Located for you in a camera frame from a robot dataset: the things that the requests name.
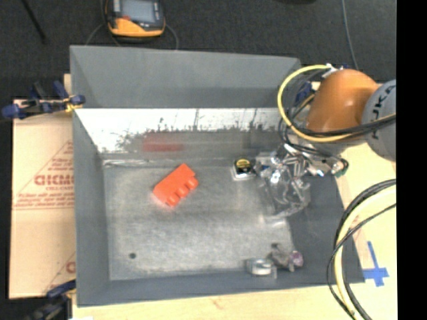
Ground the clear glass object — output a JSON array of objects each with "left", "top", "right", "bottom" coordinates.
[{"left": 262, "top": 175, "right": 312, "bottom": 218}]

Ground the black cylinder on white bracket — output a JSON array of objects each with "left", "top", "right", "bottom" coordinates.
[{"left": 231, "top": 157, "right": 258, "bottom": 181}]

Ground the grey metal bin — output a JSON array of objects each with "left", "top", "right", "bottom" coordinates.
[{"left": 69, "top": 45, "right": 365, "bottom": 307}]

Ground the brown cardboard board red print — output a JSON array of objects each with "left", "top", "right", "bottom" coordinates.
[{"left": 7, "top": 99, "right": 78, "bottom": 300}]

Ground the orange toy block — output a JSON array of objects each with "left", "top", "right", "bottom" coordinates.
[{"left": 152, "top": 163, "right": 200, "bottom": 209}]

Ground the small purple object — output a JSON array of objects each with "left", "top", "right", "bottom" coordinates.
[{"left": 290, "top": 249, "right": 305, "bottom": 269}]

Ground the grey-brown toy animal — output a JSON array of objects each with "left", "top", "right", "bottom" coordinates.
[{"left": 266, "top": 243, "right": 296, "bottom": 273}]

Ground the silver metal ring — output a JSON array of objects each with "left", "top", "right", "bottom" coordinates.
[{"left": 246, "top": 257, "right": 278, "bottom": 279}]

